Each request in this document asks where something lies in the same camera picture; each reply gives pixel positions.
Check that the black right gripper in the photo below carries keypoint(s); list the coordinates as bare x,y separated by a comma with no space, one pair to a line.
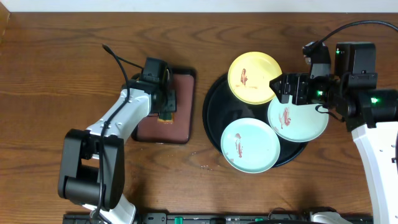
301,80

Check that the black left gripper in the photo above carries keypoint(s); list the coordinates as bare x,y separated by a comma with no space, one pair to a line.
170,101

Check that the mint green plate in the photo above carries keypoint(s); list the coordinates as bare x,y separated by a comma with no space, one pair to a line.
296,123

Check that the light green plate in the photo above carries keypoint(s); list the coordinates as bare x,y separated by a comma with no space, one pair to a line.
250,145

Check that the orange green sponge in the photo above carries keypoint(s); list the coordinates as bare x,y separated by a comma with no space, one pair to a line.
166,118

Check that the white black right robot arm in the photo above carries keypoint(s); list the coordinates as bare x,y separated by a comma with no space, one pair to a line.
370,114

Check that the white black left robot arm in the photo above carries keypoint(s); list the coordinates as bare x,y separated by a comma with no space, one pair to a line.
92,167

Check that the black rectangular water tray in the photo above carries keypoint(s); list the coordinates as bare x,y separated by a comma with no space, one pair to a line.
176,128

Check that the round black tray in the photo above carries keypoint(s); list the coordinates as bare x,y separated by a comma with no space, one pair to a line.
221,108

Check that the yellow plastic plate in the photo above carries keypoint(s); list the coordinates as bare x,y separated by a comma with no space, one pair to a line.
249,77

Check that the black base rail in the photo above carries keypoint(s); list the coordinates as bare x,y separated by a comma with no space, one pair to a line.
163,218

